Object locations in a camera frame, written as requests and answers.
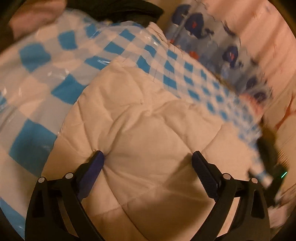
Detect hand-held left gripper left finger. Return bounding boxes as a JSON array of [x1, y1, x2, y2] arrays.
[[25, 151, 105, 241]]

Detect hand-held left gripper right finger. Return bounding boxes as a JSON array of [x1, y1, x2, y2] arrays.
[[192, 151, 271, 241]]

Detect white quilted jacket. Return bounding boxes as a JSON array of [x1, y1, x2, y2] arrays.
[[42, 59, 263, 241]]

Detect blue checkered bed cover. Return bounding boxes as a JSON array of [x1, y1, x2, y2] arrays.
[[0, 9, 265, 232]]

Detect whale print curtain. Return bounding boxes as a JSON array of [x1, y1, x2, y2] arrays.
[[166, 0, 277, 110]]

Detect black padded jacket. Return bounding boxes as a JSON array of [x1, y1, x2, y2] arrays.
[[67, 0, 165, 25]]

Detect pink and brown blanket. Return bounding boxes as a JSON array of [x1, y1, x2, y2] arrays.
[[7, 0, 68, 40]]

